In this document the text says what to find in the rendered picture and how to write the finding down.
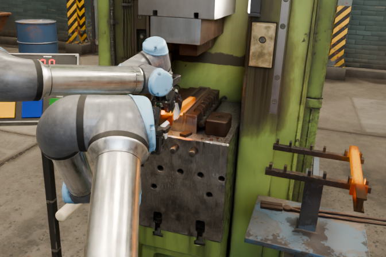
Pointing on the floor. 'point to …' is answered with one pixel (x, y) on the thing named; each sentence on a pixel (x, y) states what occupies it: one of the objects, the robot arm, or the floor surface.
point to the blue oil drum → (37, 36)
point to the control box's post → (49, 181)
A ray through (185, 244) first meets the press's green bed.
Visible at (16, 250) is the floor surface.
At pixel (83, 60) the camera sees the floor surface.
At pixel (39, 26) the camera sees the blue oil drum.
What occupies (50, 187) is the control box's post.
